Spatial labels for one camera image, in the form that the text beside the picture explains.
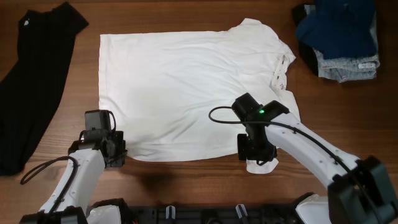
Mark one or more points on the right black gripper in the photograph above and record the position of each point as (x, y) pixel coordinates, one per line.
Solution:
(244, 151)

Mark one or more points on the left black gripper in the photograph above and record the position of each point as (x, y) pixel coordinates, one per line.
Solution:
(117, 160)

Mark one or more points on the white t-shirt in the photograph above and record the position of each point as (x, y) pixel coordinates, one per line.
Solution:
(170, 92)

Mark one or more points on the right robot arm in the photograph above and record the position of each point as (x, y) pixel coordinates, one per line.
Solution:
(359, 191)

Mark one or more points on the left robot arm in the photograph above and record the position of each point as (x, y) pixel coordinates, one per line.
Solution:
(87, 159)

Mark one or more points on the dark folded garment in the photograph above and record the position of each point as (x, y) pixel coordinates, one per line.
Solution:
(307, 54)

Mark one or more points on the black garment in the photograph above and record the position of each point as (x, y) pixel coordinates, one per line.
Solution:
(31, 92)

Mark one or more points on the folded light denim jeans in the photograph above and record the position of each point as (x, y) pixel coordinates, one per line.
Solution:
(348, 69)

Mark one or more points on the blue folded shirt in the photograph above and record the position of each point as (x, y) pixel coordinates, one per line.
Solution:
(341, 28)

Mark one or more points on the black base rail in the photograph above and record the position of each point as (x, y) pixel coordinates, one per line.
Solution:
(238, 214)

